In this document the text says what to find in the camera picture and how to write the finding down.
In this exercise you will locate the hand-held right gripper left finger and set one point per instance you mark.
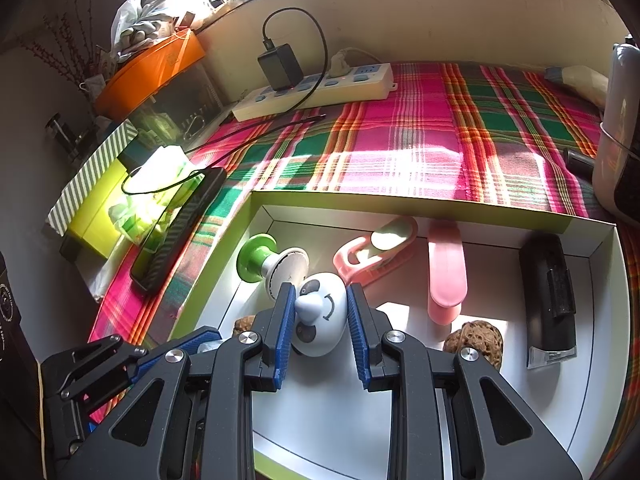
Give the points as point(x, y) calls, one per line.
point(284, 330)

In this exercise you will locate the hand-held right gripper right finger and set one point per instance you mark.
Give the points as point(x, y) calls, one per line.
point(357, 330)

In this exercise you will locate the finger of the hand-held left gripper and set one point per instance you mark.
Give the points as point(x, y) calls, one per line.
point(200, 335)

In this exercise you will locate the walnut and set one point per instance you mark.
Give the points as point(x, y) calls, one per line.
point(244, 325)
point(475, 335)

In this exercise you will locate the white panda toy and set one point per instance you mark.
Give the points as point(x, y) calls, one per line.
point(325, 305)

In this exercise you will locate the green and white knob tool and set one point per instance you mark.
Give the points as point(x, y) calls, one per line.
point(255, 260)

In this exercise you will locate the pink clip with round mirror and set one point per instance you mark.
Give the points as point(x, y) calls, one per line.
point(395, 232)

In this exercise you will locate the long pink plastic piece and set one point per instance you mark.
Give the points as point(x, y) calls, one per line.
point(447, 270)

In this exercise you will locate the black handheld device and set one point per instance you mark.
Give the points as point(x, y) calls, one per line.
point(542, 320)

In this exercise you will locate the green cardboard box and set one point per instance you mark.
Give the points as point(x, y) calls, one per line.
point(565, 400)

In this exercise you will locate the black smartphone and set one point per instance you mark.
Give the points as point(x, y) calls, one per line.
point(170, 250)

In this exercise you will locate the green tissue pack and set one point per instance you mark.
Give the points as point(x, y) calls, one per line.
point(150, 195)

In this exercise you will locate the yellow-green box with striped lid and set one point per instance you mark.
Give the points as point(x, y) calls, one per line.
point(95, 215)

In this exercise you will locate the plaid tablecloth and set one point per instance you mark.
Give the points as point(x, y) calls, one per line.
point(400, 150)

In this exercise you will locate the dark glass jar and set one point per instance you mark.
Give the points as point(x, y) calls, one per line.
point(65, 132)

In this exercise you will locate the white power strip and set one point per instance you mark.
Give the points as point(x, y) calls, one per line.
point(370, 85)

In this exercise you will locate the black charger adapter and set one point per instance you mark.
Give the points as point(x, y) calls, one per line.
point(280, 67)

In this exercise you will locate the white power plug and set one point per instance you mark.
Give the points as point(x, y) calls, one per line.
point(340, 62)

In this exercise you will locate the orange box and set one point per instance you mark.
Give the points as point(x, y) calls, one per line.
point(150, 70)

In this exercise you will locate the white plastic bag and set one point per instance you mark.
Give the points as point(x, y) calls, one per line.
point(135, 25)

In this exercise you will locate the black and white desk heater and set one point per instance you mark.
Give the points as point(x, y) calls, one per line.
point(617, 125)

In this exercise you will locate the beige pouch with grey tip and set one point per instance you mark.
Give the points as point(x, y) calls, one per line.
point(580, 80)

